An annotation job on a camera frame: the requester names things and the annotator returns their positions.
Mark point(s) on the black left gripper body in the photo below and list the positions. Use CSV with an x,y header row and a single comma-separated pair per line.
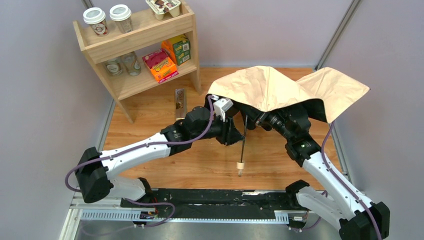
x,y
228,129

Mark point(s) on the beige umbrella with black shaft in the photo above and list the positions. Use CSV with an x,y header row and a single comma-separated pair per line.
x,y
272,100

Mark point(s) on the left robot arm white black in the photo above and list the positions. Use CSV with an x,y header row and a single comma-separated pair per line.
x,y
98,172

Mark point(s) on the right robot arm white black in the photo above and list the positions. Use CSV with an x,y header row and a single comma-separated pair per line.
x,y
354,215

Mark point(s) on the orange pink snack box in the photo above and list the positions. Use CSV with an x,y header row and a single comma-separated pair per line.
x,y
160,65

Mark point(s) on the green orange carton box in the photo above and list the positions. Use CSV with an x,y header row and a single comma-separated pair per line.
x,y
178,49

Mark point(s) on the wooden two-tier shelf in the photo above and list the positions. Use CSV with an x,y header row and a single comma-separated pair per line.
x,y
146,37

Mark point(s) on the clear glass jar right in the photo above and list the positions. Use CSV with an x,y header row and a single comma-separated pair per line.
x,y
131,63

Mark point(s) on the clear glass jar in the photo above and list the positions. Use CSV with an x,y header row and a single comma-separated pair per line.
x,y
114,66
131,63

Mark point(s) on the clear glass jar left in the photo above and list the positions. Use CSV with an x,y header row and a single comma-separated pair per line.
x,y
114,66

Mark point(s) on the pudding cup multipack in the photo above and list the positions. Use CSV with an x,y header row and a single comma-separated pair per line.
x,y
162,7

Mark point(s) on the paper cup grey sleeve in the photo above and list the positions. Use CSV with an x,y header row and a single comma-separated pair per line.
x,y
121,15

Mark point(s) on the paper cup red logo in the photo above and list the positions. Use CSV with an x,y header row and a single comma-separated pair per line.
x,y
95,17

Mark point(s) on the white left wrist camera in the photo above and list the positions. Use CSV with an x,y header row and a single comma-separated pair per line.
x,y
221,106

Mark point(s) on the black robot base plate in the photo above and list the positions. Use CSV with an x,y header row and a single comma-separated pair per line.
x,y
223,203

